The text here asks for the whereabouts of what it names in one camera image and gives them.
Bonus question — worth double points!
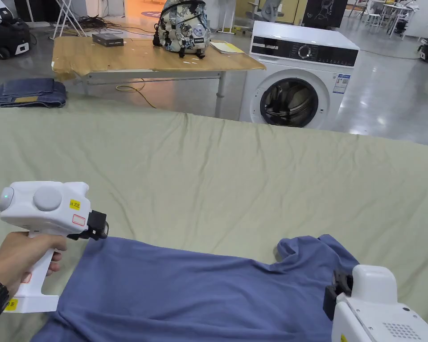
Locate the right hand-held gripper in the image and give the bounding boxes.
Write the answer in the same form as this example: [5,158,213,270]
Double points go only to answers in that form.
[322,264,428,342]

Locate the person's left hand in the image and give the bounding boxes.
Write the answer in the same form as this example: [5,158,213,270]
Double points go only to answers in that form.
[0,231,69,303]

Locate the yellow cable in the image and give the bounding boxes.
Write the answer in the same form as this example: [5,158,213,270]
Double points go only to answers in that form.
[115,78,165,110]

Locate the white washing machine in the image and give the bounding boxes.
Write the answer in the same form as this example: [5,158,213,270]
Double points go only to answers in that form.
[238,20,361,131]

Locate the blue shirt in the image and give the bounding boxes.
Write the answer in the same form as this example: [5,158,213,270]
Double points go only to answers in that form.
[35,234,401,342]

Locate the folded blue jeans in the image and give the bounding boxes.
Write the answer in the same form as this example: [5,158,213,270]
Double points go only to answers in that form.
[0,78,68,109]

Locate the bed with pale green sheet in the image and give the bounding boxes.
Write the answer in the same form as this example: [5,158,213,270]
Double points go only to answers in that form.
[0,105,428,342]

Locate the white folding stand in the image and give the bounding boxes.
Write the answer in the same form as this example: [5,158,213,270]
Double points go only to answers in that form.
[51,0,91,41]

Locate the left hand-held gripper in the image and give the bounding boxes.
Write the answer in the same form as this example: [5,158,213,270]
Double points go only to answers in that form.
[0,181,110,314]

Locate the wooden table with backpack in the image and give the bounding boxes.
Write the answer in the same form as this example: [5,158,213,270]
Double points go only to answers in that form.
[51,0,268,118]

